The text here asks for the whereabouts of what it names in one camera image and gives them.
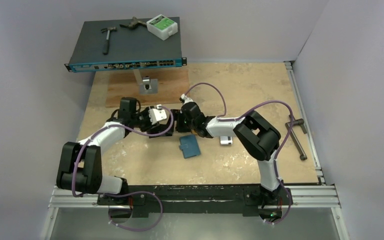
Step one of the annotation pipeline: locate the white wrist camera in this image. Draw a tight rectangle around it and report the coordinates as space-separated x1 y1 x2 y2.
148 104 168 125
179 94 193 104

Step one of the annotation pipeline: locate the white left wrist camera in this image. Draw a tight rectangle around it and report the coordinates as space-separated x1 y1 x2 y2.
148 104 168 125

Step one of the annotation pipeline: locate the grey metal pipe handle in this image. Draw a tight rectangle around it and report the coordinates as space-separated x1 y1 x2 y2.
288 115 308 161

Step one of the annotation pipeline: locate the black handled hammer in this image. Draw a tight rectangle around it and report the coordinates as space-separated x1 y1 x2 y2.
100 26 117 55

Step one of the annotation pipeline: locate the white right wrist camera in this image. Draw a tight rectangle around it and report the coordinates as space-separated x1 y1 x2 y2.
179 94 193 104

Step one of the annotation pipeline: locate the brown wooden board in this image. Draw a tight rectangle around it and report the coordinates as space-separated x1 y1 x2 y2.
105 68 190 108

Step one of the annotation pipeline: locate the white green plastic box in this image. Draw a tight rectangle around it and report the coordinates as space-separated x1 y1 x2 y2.
145 14 181 41

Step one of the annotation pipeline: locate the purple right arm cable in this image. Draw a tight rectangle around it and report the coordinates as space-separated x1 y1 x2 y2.
184 82 296 226

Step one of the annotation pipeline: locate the dark metal clamp tool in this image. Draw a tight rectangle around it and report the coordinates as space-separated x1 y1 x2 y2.
119 16 147 30

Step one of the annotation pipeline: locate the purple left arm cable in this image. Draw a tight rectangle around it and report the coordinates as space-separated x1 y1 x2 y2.
71 105 175 198

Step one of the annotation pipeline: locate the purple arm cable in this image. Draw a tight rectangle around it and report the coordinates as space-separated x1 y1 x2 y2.
71 105 175 198
184 82 296 226

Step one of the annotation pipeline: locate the blue network switch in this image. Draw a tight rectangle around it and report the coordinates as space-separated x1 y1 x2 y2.
65 19 188 73

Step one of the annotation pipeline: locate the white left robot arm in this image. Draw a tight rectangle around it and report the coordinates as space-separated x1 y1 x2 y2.
56 97 175 205

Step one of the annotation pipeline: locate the blue leather card holder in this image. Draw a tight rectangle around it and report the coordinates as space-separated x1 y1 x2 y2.
179 134 201 159

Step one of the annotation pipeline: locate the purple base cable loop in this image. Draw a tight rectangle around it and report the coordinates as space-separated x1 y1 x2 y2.
107 190 164 233

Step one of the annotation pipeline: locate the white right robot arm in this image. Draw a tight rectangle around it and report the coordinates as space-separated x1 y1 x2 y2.
179 101 281 204

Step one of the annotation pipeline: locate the grey metal stand bracket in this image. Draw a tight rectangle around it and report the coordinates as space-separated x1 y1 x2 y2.
133 69 159 95

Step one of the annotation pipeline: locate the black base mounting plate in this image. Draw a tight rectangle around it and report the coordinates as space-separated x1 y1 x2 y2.
97 183 293 220

